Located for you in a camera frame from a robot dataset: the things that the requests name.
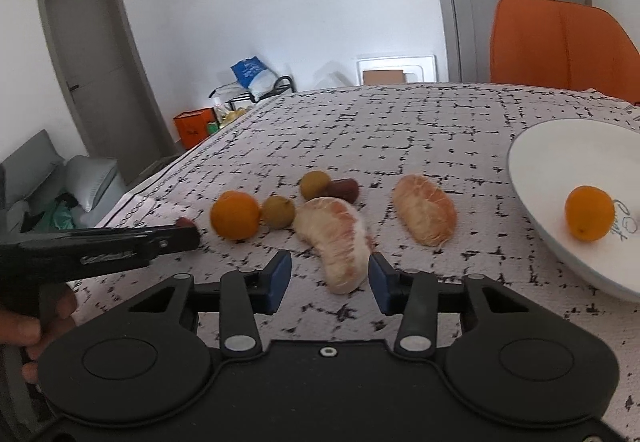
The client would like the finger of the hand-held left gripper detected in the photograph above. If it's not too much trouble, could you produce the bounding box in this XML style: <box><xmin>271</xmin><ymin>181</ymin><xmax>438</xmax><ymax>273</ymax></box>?
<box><xmin>145</xmin><ymin>224</ymin><xmax>202</xmax><ymax>257</ymax></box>

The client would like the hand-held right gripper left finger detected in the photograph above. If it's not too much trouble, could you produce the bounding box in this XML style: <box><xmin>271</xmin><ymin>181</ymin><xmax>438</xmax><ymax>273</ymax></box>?
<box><xmin>127</xmin><ymin>249</ymin><xmax>293</xmax><ymax>356</ymax></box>

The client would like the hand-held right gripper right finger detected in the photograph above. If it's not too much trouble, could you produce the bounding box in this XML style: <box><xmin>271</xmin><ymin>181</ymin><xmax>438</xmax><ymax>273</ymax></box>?
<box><xmin>368</xmin><ymin>253</ymin><xmax>538</xmax><ymax>356</ymax></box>

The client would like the curved peeled pomelo segment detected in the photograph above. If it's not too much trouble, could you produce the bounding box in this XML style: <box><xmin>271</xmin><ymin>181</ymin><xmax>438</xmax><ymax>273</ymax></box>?
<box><xmin>293</xmin><ymin>197</ymin><xmax>375</xmax><ymax>295</ymax></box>

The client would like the large orange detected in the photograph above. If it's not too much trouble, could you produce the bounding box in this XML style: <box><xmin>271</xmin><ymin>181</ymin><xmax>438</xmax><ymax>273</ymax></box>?
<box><xmin>210</xmin><ymin>190</ymin><xmax>262</xmax><ymax>241</ymax></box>

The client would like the brown longan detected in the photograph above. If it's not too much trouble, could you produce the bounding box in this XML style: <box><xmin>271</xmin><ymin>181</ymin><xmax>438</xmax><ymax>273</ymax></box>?
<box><xmin>261</xmin><ymin>195</ymin><xmax>296</xmax><ymax>229</ymax></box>
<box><xmin>299</xmin><ymin>171</ymin><xmax>333</xmax><ymax>201</ymax></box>

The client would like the oval peeled pomelo segment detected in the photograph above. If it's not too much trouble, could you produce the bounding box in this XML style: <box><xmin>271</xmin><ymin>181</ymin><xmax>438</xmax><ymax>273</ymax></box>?
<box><xmin>391</xmin><ymin>174</ymin><xmax>458</xmax><ymax>247</ymax></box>

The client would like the dark red jujube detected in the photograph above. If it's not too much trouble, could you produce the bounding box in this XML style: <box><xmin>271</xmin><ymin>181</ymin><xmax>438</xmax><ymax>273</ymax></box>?
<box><xmin>327</xmin><ymin>178</ymin><xmax>360</xmax><ymax>201</ymax></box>

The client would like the white plate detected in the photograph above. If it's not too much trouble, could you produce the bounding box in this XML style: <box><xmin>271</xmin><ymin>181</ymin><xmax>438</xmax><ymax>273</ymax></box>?
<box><xmin>507</xmin><ymin>118</ymin><xmax>640</xmax><ymax>303</ymax></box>

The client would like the person's left hand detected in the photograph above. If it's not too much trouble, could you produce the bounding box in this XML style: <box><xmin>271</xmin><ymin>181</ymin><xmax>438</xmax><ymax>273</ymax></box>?
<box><xmin>0</xmin><ymin>283</ymin><xmax>79</xmax><ymax>385</ymax></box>

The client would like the green bag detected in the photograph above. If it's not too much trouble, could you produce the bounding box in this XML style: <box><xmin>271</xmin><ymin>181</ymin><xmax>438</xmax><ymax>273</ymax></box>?
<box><xmin>34</xmin><ymin>199</ymin><xmax>77</xmax><ymax>233</ymax></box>

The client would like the light grey pillow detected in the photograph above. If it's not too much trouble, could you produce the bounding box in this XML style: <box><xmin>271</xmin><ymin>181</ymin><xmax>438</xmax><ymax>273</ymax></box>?
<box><xmin>64</xmin><ymin>155</ymin><xmax>126</xmax><ymax>213</ymax></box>

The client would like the dark grey sofa cushion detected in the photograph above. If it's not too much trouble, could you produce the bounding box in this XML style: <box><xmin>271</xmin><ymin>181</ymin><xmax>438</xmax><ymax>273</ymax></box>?
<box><xmin>0</xmin><ymin>130</ymin><xmax>66</xmax><ymax>209</ymax></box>

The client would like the orange box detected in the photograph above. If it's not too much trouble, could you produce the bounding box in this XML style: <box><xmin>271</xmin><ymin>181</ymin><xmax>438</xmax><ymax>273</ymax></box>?
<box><xmin>173</xmin><ymin>108</ymin><xmax>217</xmax><ymax>149</ymax></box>

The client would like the black patterned white tablecloth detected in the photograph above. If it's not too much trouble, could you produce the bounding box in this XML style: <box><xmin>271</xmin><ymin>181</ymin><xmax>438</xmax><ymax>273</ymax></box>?
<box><xmin>75</xmin><ymin>82</ymin><xmax>640</xmax><ymax>442</ymax></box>

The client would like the plain grey door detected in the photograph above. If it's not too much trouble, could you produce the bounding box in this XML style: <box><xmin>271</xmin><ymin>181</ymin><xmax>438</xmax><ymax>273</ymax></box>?
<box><xmin>34</xmin><ymin>0</ymin><xmax>179</xmax><ymax>186</ymax></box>

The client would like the blue and white bag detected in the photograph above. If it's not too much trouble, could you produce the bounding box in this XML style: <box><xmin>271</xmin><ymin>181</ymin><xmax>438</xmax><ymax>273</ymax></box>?
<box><xmin>230</xmin><ymin>56</ymin><xmax>279</xmax><ymax>103</ymax></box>

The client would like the black metal rack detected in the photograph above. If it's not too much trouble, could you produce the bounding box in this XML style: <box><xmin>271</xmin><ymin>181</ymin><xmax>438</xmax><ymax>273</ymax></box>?
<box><xmin>220</xmin><ymin>76</ymin><xmax>296</xmax><ymax>111</ymax></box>

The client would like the brown cardboard piece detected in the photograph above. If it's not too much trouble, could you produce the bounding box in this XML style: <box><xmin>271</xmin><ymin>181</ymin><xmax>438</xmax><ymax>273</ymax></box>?
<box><xmin>363</xmin><ymin>70</ymin><xmax>405</xmax><ymax>84</ymax></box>

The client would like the small round kumquat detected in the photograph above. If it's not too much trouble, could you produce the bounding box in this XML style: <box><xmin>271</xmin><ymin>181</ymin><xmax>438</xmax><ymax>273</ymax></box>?
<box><xmin>564</xmin><ymin>185</ymin><xmax>615</xmax><ymax>243</ymax></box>

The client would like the white foam packaging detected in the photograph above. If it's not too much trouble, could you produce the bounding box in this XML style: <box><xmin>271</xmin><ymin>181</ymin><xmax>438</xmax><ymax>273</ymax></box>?
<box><xmin>356</xmin><ymin>54</ymin><xmax>437</xmax><ymax>85</ymax></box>

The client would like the orange chair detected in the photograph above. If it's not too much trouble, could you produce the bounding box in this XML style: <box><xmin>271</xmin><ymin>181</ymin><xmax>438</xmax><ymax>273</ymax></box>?
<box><xmin>490</xmin><ymin>0</ymin><xmax>640</xmax><ymax>105</ymax></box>

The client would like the grey door with handle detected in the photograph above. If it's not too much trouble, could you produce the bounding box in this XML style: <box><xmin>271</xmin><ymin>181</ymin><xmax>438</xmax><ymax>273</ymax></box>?
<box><xmin>425</xmin><ymin>0</ymin><xmax>594</xmax><ymax>84</ymax></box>

